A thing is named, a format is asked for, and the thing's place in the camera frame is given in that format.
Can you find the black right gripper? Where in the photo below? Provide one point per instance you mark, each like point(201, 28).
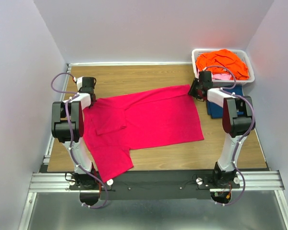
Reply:
point(195, 82)

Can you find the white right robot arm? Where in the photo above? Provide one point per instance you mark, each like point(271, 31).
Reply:
point(237, 121)

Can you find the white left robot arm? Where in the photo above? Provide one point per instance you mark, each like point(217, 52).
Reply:
point(72, 129)

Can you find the light pink t shirt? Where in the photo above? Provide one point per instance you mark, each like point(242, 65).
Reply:
point(222, 76)

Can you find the folded blue t shirt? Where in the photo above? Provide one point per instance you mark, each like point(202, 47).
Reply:
point(215, 110)

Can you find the orange t shirt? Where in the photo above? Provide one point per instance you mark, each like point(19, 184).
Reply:
point(223, 58)

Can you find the white plastic laundry basket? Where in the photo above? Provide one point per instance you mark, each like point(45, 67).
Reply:
point(240, 53)

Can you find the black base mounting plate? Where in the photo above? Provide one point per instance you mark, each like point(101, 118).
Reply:
point(156, 185)

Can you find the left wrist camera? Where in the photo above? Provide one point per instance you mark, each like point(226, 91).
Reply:
point(86, 82)

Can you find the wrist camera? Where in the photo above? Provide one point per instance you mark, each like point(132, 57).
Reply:
point(205, 76)
point(86, 82)

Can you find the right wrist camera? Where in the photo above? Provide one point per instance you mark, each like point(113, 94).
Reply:
point(205, 76)

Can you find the aluminium front frame rail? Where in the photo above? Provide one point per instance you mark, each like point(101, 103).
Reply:
point(61, 182)

